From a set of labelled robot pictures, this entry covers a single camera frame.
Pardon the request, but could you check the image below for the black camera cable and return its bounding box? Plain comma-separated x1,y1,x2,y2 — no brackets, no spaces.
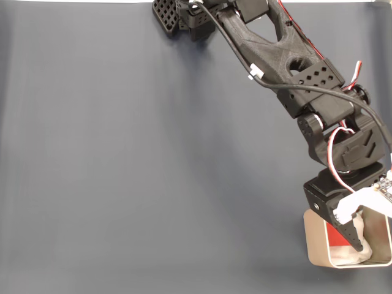
189,0,392,162

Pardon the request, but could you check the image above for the red cube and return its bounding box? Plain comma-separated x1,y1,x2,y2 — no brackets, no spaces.
326,222,353,247

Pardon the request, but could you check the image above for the beige metal box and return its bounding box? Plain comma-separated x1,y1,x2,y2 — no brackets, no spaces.
303,208,392,270

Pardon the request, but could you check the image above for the dark grey table mat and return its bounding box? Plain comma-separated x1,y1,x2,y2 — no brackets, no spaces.
0,2,392,294

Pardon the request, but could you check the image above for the white and red servo cable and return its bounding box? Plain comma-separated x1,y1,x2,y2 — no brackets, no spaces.
326,61,365,194

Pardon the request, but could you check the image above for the white camera module with board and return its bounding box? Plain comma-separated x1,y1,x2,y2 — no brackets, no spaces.
335,170,392,224

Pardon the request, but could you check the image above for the white crumpled paper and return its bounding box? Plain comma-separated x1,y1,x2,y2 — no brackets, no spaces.
329,213,374,266

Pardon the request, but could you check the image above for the white cable clip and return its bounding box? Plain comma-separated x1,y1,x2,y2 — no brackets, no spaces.
247,63,264,81

